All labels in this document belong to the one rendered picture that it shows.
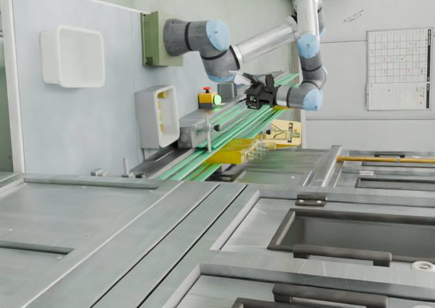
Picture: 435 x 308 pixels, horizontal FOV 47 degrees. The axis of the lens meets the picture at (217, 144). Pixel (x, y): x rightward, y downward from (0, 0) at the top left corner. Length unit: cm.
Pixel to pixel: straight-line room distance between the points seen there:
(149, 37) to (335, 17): 607
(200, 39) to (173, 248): 123
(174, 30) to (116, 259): 130
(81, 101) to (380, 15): 653
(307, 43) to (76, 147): 83
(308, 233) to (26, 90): 89
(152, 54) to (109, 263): 127
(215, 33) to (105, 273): 130
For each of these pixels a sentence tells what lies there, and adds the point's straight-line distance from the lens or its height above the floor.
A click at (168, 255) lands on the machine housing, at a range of 83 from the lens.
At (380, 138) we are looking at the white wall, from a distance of 809.
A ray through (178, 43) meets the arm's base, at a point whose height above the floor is 89.
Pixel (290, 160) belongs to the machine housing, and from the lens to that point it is 262.
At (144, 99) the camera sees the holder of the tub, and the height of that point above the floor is 79.
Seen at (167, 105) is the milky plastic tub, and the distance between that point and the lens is 206.
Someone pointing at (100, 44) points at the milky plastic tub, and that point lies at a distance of 165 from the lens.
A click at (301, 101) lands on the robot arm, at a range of 176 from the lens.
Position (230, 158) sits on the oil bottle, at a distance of 213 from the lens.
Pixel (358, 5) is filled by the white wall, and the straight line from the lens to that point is 786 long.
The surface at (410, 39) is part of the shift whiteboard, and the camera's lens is 783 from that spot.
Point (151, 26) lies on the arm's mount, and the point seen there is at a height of 80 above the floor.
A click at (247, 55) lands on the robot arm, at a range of 206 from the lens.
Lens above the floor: 173
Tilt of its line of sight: 21 degrees down
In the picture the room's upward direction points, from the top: 91 degrees clockwise
